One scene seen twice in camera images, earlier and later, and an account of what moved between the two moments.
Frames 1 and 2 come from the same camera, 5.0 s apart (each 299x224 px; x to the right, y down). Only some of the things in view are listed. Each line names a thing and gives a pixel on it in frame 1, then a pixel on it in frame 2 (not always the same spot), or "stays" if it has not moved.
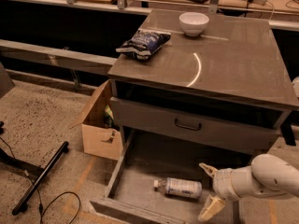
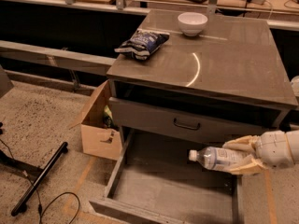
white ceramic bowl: [193, 23] stays
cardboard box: [98, 139] stays
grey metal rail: [56, 56] stays
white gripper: [222, 183] to [271, 148]
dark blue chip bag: [143, 44] stays
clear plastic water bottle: [179, 188] to [217, 158]
